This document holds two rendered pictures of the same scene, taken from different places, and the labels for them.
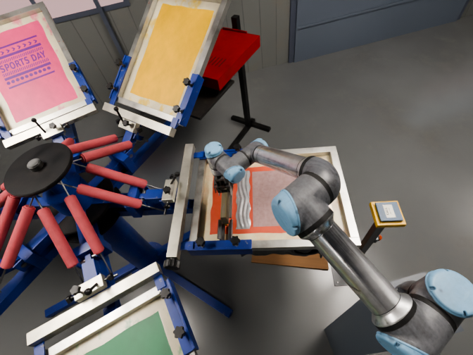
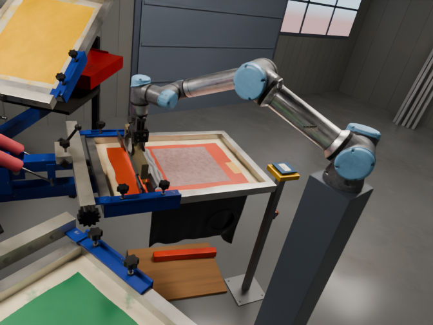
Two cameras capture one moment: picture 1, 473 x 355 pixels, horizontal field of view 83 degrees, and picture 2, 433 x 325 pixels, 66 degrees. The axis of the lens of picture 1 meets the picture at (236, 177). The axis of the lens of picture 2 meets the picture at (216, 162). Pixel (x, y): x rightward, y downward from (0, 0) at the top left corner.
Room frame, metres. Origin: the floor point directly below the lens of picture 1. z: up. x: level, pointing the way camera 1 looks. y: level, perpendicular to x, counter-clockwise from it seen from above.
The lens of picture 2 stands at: (-0.46, 0.65, 1.81)
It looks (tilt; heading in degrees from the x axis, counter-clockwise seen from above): 29 degrees down; 319
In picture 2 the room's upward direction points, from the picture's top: 12 degrees clockwise
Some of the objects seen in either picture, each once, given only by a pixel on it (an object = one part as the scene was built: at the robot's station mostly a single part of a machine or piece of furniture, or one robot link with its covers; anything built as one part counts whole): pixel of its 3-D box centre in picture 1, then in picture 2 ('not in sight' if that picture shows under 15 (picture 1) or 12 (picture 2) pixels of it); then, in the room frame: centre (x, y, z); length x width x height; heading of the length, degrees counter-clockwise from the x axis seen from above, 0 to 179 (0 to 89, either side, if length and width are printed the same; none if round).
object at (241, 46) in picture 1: (215, 55); (76, 65); (2.00, -0.04, 1.06); 0.61 x 0.46 x 0.12; 139
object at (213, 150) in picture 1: (215, 156); (140, 89); (0.74, 0.07, 1.34); 0.09 x 0.08 x 0.11; 30
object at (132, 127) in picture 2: (221, 179); (138, 126); (0.74, 0.07, 1.18); 0.09 x 0.08 x 0.12; 169
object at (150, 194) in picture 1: (162, 196); (48, 162); (0.83, 0.41, 1.02); 0.17 x 0.06 x 0.05; 79
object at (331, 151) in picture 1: (268, 195); (177, 162); (0.73, -0.14, 0.97); 0.79 x 0.58 x 0.04; 79
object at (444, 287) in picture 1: (442, 297); (358, 143); (0.08, -0.46, 1.37); 0.13 x 0.12 x 0.14; 120
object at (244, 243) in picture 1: (220, 247); (142, 202); (0.50, 0.14, 0.98); 0.30 x 0.05 x 0.07; 79
